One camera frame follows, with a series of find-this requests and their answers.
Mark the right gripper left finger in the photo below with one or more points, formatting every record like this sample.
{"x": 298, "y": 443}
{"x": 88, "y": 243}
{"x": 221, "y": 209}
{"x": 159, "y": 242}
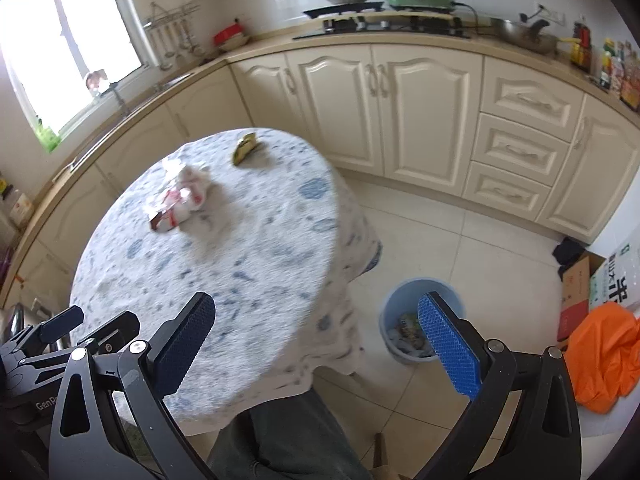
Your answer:
{"x": 87, "y": 440}

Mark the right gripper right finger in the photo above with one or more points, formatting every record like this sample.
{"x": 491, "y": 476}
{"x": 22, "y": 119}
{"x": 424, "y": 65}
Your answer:
{"x": 543, "y": 440}

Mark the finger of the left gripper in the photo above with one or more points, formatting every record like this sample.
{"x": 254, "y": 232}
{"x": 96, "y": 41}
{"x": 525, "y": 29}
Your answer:
{"x": 60, "y": 325}
{"x": 113, "y": 335}

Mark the white red plastic bag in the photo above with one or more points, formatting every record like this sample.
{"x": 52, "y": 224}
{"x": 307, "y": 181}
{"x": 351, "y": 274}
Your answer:
{"x": 182, "y": 193}

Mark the blue plastic trash bucket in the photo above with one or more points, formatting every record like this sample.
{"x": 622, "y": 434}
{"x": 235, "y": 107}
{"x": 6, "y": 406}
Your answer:
{"x": 398, "y": 320}

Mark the kitchen window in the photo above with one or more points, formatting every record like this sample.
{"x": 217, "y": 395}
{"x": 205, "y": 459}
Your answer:
{"x": 50, "y": 46}

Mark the cream kitchen cabinet run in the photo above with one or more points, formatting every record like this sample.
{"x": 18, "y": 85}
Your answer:
{"x": 524, "y": 136}

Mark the orange plastic bag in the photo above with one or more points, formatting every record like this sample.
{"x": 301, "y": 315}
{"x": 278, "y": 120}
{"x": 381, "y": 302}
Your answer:
{"x": 602, "y": 357}

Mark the jar on counter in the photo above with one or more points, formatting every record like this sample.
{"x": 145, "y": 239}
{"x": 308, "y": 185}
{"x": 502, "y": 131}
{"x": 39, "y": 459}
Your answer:
{"x": 20, "y": 208}

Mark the brown cardboard box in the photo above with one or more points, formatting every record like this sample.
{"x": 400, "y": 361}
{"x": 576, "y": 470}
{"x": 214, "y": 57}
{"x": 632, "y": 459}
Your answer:
{"x": 575, "y": 295}

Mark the blue patterned white tablecloth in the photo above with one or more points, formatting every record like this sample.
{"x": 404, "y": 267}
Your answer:
{"x": 276, "y": 245}

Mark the white rice bag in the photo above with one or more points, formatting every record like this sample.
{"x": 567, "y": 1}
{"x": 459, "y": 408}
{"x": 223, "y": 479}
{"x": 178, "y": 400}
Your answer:
{"x": 617, "y": 279}

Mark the dark cloth on floor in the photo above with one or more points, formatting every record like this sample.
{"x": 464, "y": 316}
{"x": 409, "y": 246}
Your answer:
{"x": 568, "y": 252}

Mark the dark trouser leg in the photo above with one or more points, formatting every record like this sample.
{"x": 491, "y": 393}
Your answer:
{"x": 291, "y": 438}

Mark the small gold snack packet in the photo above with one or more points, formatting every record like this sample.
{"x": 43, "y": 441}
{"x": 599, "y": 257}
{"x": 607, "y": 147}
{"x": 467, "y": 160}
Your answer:
{"x": 245, "y": 146}

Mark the sink faucet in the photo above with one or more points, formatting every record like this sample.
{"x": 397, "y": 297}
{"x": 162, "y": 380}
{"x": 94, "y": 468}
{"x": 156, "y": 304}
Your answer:
{"x": 99, "y": 86}

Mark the hanging utensil rack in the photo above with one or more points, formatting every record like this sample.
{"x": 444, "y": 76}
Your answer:
{"x": 171, "y": 35}

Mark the red pot with bowl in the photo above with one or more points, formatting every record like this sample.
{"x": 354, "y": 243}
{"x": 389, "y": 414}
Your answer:
{"x": 231, "y": 38}

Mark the condiment bottles group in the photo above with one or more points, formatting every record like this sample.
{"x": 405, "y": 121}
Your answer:
{"x": 618, "y": 72}

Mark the black gas stove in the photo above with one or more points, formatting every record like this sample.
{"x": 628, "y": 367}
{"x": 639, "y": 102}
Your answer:
{"x": 359, "y": 18}

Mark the steel wok with handle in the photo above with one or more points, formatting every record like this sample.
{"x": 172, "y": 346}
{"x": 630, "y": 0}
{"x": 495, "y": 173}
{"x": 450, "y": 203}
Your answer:
{"x": 529, "y": 37}

